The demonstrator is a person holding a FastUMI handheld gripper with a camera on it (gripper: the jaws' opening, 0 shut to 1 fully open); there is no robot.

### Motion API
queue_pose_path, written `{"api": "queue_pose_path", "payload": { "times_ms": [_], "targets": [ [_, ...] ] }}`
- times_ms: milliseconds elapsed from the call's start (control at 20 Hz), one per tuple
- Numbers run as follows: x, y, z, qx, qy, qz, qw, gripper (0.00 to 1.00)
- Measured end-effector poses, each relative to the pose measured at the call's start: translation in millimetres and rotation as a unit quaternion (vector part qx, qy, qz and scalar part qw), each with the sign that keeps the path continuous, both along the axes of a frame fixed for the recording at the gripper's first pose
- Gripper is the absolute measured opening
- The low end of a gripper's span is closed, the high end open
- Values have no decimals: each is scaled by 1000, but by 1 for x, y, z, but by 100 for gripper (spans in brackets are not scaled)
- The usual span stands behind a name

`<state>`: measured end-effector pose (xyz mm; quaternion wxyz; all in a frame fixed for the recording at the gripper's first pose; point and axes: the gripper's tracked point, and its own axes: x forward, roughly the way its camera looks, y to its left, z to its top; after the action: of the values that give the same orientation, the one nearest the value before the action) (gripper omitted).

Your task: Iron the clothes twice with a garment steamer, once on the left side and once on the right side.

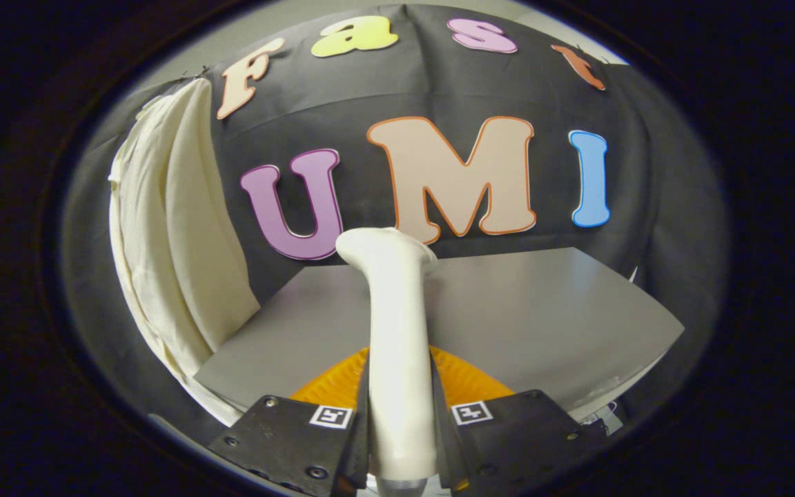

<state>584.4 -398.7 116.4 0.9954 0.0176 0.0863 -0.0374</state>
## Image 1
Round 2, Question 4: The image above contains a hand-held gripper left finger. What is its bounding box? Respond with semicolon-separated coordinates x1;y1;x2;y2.
208;347;372;497

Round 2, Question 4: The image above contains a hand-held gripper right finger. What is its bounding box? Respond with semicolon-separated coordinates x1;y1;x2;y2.
429;345;609;497

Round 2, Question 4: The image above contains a white garment steamer head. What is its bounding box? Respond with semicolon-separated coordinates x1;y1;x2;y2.
335;228;440;484

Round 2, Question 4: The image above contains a cream button shirt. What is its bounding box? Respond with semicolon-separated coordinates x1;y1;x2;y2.
108;78;262;425

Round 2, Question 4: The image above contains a grey and white cabinet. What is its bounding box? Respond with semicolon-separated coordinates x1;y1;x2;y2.
194;247;686;429

